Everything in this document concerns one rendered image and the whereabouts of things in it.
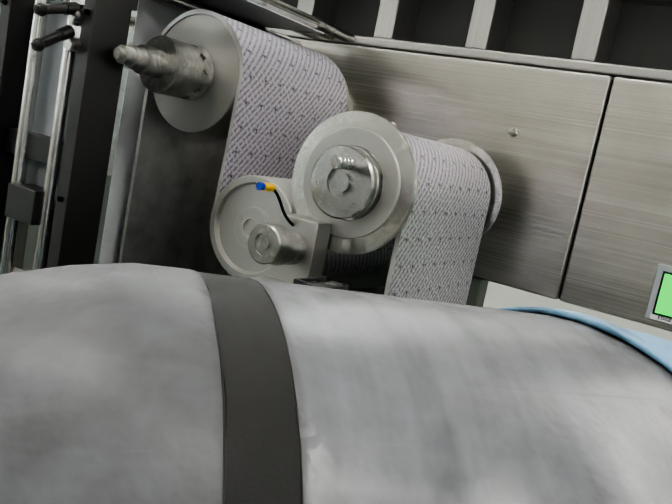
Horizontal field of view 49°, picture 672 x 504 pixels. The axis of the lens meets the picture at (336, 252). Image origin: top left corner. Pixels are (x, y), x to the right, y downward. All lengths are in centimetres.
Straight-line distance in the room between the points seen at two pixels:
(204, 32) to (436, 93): 36
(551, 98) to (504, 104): 6
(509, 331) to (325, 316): 5
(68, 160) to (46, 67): 14
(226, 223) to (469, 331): 71
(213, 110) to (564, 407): 77
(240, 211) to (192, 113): 14
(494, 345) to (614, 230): 85
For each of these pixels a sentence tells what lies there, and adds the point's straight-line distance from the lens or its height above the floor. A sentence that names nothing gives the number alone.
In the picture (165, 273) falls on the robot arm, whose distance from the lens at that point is 15.
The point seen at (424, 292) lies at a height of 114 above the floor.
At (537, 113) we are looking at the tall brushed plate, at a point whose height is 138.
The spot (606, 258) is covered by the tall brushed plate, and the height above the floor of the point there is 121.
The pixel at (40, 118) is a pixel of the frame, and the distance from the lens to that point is 95.
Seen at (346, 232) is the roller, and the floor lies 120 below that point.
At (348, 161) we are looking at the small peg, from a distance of 73.
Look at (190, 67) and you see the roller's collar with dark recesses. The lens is 87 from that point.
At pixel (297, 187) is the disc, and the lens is 80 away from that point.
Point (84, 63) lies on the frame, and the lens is 85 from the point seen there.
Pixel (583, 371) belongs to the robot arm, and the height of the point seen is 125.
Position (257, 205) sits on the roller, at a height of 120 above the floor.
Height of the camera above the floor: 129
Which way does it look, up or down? 8 degrees down
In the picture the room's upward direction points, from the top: 11 degrees clockwise
